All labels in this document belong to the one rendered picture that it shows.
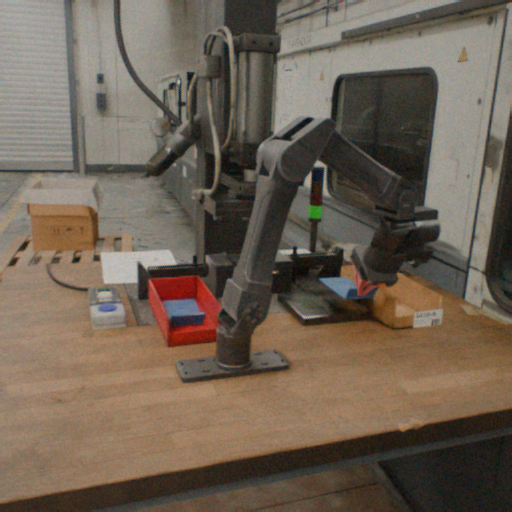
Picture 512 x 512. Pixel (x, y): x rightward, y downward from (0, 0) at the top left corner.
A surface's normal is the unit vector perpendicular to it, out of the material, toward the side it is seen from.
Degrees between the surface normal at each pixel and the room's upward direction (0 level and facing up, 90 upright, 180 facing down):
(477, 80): 90
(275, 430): 0
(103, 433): 0
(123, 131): 90
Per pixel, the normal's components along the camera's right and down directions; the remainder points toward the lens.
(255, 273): 0.40, 0.07
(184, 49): 0.27, 0.28
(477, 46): -0.96, 0.04
